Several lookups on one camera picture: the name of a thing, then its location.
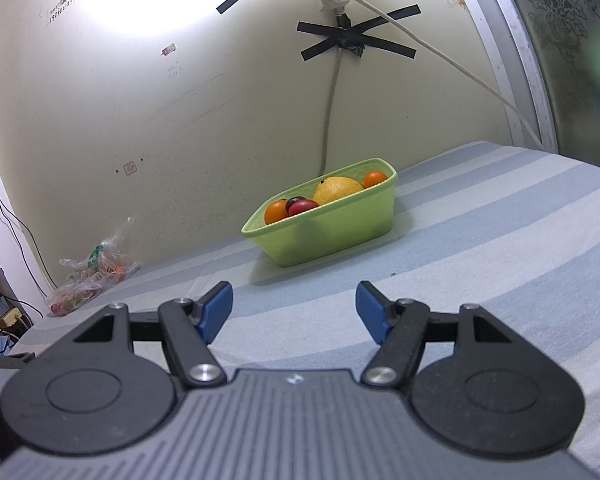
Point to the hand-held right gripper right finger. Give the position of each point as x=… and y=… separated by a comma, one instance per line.
x=372, y=312

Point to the small orange tomato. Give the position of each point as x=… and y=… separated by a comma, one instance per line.
x=375, y=178
x=275, y=211

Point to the clear plastic bag of produce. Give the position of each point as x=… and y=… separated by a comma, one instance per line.
x=95, y=280

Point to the small pink wall sticker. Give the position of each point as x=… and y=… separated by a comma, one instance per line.
x=168, y=50

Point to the black tape cross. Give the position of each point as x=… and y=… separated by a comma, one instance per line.
x=355, y=39

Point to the dark purple tomato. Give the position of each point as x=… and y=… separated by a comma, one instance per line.
x=294, y=202

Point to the frosted patterned window glass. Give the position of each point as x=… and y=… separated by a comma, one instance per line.
x=570, y=60

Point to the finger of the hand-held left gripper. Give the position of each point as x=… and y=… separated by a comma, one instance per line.
x=10, y=360

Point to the dark grey charger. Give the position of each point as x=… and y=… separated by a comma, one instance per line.
x=0, y=305

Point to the beige plastic box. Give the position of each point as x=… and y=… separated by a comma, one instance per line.
x=11, y=316

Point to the light green plastic basket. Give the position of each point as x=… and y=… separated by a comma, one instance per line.
x=330, y=240

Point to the red tomato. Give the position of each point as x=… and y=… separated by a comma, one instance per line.
x=306, y=206

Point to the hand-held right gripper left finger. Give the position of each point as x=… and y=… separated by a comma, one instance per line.
x=215, y=310

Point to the large yellow grapefruit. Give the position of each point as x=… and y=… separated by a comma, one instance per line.
x=337, y=189

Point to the small white wall sticker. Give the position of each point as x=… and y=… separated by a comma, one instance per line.
x=130, y=167

